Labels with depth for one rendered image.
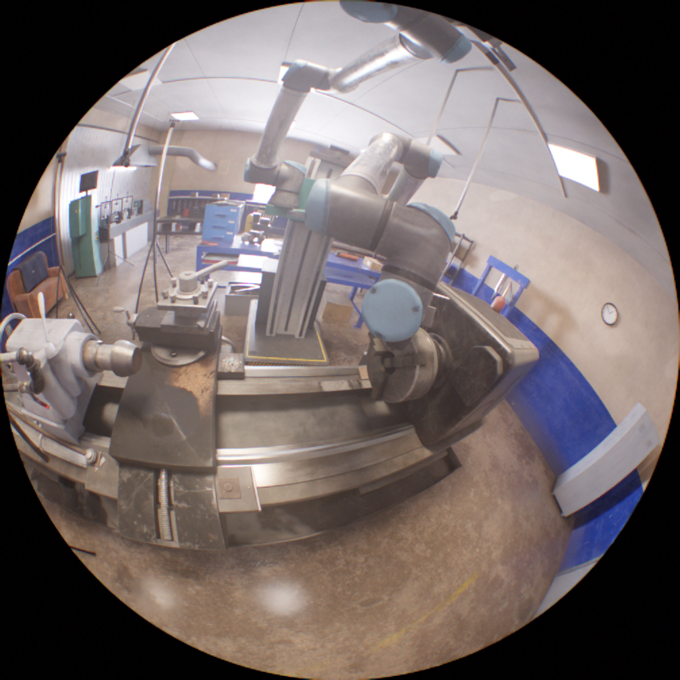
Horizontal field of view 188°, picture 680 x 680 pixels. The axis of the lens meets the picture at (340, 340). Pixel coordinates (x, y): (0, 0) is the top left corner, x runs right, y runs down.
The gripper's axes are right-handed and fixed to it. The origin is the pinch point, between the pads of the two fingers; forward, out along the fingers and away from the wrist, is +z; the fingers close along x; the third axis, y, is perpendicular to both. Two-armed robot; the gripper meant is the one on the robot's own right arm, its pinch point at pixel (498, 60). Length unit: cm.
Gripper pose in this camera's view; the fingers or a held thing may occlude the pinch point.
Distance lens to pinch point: 69.8
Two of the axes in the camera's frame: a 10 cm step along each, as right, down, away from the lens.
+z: 8.9, 0.4, 4.5
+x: 0.4, 9.9, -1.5
